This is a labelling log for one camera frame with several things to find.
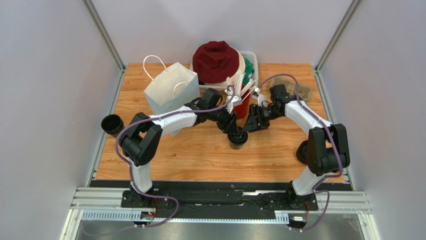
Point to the white paper bag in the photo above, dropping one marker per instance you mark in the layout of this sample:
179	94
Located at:
175	86

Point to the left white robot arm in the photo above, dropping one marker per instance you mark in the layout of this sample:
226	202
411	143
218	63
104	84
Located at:
137	143

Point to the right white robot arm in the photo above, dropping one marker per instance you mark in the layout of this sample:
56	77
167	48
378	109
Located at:
325	152

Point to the green cloth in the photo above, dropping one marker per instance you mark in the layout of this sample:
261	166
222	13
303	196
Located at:
249	70

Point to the maroon bucket hat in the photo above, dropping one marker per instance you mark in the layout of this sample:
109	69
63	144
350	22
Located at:
215	61

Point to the black plastic cup lid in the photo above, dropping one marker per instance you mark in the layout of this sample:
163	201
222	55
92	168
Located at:
239	137

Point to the beige hat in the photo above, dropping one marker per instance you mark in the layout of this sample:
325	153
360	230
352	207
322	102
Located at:
233	78

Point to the bottom pulp cup carrier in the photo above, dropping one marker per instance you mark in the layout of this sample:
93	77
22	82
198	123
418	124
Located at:
305	92

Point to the red cup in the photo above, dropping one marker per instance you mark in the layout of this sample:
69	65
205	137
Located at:
242	109

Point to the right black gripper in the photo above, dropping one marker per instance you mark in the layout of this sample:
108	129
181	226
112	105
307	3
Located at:
254	119

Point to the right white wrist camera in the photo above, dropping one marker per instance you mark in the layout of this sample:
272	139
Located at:
260	98

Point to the white plastic basket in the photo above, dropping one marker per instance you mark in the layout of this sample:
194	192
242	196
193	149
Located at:
246	54

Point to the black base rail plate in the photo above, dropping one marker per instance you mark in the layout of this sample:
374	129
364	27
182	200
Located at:
215	200

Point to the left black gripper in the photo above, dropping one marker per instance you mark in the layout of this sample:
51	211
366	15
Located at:
231	124

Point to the translucent dark plastic cup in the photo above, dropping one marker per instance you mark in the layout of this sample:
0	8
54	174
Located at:
236	145

